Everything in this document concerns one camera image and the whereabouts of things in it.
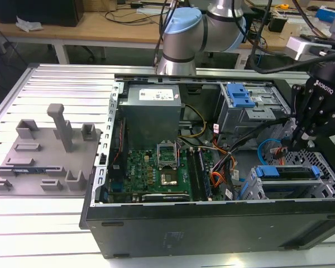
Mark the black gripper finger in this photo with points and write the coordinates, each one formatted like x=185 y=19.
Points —
x=330 y=125
x=303 y=109

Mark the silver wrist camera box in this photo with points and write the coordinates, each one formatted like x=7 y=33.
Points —
x=298 y=46

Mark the small black box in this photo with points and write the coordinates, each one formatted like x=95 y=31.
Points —
x=276 y=23

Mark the hard disk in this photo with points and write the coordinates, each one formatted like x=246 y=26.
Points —
x=268 y=171

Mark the blue cardboard box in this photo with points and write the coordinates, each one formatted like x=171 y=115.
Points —
x=329 y=12

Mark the CPU socket with metal frame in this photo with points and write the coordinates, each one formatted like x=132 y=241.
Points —
x=167 y=159

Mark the green motherboard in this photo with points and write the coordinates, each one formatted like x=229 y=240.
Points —
x=139 y=167

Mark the large black box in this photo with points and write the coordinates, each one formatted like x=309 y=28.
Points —
x=39 y=11

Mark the blue plastic drive latch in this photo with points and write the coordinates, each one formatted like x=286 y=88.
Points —
x=240 y=96

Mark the silver disk bay cage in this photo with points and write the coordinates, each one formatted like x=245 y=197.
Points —
x=328 y=167

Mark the wooden desk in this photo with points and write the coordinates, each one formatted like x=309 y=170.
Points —
x=100 y=30

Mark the square motherboard chip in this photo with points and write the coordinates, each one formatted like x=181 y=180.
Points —
x=169 y=179

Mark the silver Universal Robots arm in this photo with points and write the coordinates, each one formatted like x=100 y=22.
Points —
x=181 y=36

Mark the green RAM stick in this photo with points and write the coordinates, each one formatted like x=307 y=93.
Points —
x=30 y=169

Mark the black RAM stick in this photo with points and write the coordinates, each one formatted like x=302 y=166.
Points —
x=203 y=173

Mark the gray power supply unit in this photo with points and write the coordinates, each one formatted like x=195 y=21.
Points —
x=150 y=117

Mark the black PC case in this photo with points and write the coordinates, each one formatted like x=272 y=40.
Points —
x=212 y=231

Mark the white crumpled paper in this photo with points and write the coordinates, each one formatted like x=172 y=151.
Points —
x=28 y=25

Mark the black graphics card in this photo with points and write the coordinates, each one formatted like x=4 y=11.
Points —
x=167 y=197

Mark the silver optical drive cage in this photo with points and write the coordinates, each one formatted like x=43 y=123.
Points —
x=240 y=117

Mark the gray parts rack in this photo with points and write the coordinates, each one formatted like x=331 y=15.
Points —
x=44 y=167

